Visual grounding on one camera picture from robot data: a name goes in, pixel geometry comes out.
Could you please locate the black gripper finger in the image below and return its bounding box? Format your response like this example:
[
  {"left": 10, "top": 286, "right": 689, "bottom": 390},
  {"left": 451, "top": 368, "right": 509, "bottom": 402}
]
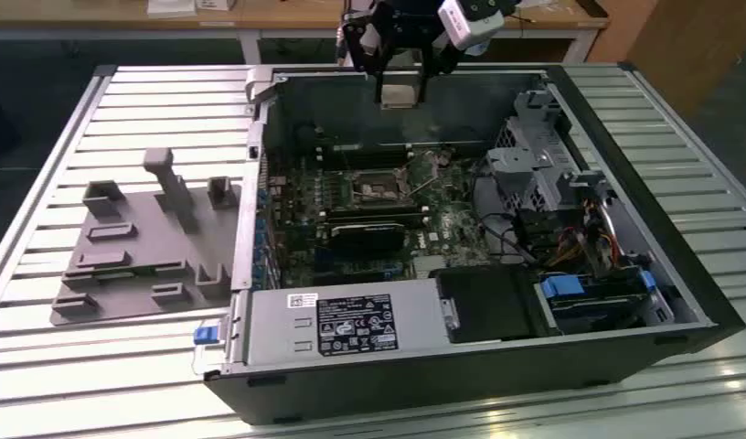
[
  {"left": 418, "top": 38, "right": 461, "bottom": 106},
  {"left": 341, "top": 20, "right": 391, "bottom": 107}
]

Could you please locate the metal socket cover frame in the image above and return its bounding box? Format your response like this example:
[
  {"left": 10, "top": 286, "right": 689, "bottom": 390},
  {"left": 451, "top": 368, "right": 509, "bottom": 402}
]
[{"left": 394, "top": 162, "right": 414, "bottom": 196}]

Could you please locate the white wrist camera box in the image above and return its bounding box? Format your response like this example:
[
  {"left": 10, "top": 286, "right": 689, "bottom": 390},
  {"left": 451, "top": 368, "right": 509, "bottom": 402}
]
[{"left": 437, "top": 0, "right": 507, "bottom": 50}]

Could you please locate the hard disk in blue carrier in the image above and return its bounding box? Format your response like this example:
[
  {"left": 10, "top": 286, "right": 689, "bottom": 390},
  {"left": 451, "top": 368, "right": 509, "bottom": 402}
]
[{"left": 534, "top": 269, "right": 658, "bottom": 331}]

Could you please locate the white cardboard box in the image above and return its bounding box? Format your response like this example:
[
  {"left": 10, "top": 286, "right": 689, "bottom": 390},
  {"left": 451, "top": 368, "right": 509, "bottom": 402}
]
[{"left": 145, "top": 0, "right": 198, "bottom": 20}]

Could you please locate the grey parts rack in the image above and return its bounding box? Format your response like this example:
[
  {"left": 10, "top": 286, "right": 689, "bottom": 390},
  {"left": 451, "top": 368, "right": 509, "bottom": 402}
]
[{"left": 47, "top": 148, "right": 245, "bottom": 327}]

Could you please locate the black disk bay box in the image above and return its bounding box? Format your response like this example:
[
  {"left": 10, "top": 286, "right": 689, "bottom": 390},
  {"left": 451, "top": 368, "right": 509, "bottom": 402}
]
[{"left": 430, "top": 264, "right": 537, "bottom": 345}]

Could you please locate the black graphics card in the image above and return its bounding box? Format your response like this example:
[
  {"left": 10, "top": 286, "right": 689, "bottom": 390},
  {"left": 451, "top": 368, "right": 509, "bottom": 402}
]
[{"left": 326, "top": 221, "right": 406, "bottom": 253}]

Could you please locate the coloured power wire bundle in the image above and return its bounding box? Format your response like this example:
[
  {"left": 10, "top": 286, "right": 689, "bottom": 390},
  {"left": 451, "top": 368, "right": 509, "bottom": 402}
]
[{"left": 546, "top": 200, "right": 623, "bottom": 280}]

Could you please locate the silver power supply box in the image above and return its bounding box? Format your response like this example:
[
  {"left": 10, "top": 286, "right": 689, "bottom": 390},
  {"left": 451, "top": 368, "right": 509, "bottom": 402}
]
[{"left": 241, "top": 278, "right": 451, "bottom": 368}]

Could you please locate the silver finned heatsink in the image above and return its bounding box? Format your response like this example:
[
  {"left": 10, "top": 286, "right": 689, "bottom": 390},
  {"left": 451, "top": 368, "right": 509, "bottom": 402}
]
[{"left": 413, "top": 255, "right": 446, "bottom": 278}]

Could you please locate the black looped wire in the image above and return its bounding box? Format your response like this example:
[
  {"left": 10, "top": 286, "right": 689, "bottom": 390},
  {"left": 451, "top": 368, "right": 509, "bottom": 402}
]
[{"left": 477, "top": 213, "right": 542, "bottom": 269}]

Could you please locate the metal drive cage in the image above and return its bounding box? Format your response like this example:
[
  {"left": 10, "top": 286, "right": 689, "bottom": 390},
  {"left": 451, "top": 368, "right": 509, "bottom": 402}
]
[{"left": 485, "top": 90, "right": 606, "bottom": 214}]

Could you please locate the silver square CPU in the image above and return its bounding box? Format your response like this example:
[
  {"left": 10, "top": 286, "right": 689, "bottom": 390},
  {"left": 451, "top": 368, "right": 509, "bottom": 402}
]
[{"left": 379, "top": 83, "right": 422, "bottom": 111}]

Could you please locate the wooden cabinet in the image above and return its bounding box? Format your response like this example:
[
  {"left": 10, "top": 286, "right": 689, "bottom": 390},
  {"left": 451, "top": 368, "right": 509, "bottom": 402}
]
[{"left": 625, "top": 0, "right": 746, "bottom": 118}]

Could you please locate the green motherboard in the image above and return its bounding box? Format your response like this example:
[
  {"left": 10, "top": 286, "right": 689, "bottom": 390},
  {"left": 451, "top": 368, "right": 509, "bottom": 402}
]
[{"left": 259, "top": 141, "right": 514, "bottom": 292}]

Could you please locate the black expansion slot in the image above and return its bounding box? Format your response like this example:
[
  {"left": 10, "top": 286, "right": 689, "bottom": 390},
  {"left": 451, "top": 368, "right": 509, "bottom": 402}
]
[{"left": 314, "top": 273, "right": 390, "bottom": 288}]

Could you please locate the black open PC case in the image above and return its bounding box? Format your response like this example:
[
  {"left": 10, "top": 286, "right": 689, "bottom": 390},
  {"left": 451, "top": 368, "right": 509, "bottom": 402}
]
[{"left": 201, "top": 63, "right": 746, "bottom": 426}]

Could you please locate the wooden desk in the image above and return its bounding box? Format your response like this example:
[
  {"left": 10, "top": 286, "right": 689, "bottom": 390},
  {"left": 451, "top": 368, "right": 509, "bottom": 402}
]
[{"left": 0, "top": 0, "right": 610, "bottom": 65}]

